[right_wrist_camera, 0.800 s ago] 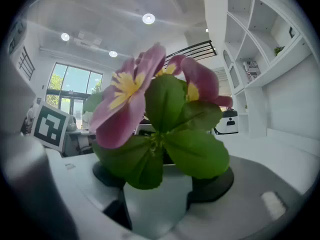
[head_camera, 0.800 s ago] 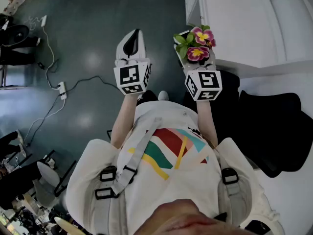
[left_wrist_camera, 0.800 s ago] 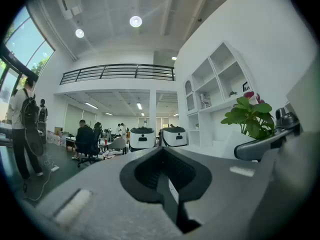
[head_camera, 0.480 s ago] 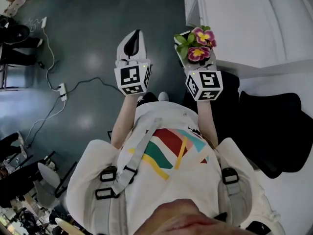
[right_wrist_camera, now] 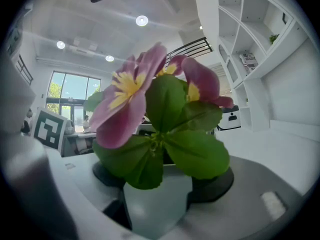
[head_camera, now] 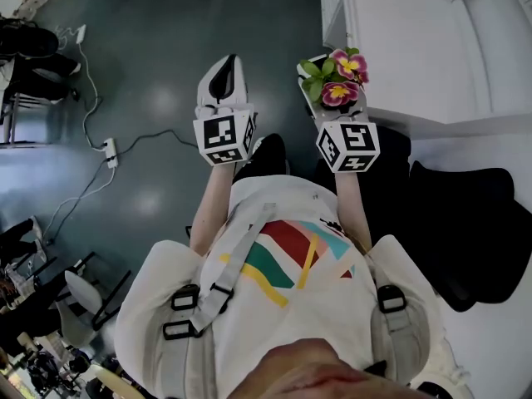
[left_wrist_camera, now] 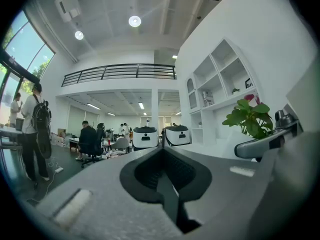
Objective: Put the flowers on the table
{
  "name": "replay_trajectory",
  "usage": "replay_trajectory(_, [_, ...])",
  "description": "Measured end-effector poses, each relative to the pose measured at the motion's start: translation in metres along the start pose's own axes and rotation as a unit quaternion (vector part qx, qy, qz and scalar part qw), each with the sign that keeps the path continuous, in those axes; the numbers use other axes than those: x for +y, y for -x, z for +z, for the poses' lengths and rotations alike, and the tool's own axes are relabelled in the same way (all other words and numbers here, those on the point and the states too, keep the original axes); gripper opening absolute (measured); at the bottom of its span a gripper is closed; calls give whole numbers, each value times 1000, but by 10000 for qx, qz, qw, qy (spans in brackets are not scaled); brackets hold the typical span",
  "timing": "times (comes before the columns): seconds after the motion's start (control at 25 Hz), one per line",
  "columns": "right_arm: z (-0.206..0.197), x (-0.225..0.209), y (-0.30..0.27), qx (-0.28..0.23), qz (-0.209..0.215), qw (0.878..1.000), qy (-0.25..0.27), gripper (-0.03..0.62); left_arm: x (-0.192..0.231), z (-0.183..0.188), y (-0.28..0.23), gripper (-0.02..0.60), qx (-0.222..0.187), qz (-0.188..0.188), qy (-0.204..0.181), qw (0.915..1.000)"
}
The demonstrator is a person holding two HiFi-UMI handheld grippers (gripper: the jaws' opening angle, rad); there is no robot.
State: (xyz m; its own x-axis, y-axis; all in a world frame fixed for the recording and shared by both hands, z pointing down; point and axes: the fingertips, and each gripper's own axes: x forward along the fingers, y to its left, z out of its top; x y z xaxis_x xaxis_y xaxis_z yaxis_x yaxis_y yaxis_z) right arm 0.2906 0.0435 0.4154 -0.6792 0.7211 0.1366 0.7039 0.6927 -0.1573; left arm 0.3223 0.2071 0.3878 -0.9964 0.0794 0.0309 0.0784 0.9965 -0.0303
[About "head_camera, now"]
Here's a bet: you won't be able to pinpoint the white shelf unit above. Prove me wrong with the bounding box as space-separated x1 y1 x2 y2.
322 0 532 118

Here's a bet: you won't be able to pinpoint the black office chair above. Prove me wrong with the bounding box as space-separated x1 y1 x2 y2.
365 126 525 313

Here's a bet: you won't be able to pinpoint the grey harness straps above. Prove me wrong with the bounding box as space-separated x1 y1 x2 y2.
160 201 421 399

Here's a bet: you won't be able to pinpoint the person's right forearm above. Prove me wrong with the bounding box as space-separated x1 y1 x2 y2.
333 170 374 255

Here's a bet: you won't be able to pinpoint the person's left forearm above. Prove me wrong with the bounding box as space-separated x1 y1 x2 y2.
189 162 236 258

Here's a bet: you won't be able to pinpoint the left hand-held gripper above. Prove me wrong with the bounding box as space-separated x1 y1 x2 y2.
192 54 258 168

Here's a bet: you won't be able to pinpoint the person's face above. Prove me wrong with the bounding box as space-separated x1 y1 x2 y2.
226 337 441 399

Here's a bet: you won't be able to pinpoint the metal frame chair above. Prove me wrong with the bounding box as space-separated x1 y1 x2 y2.
0 91 71 145

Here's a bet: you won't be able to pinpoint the white cable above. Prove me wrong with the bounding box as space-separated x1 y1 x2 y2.
76 39 107 152
41 164 116 240

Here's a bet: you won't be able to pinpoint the black cable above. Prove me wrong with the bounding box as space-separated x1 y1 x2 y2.
116 128 200 157
43 160 112 247

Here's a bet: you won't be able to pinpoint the pink flowers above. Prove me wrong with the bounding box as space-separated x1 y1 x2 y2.
298 47 370 110

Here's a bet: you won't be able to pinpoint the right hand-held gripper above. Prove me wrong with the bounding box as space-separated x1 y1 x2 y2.
296 54 382 174

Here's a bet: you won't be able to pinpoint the white chair with black legs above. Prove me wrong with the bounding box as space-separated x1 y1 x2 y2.
56 250 133 348

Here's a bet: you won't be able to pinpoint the person's white printed shirt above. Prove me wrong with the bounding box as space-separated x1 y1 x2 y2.
114 175 473 399

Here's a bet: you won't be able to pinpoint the person's black trousers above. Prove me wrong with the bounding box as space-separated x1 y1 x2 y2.
231 125 412 195

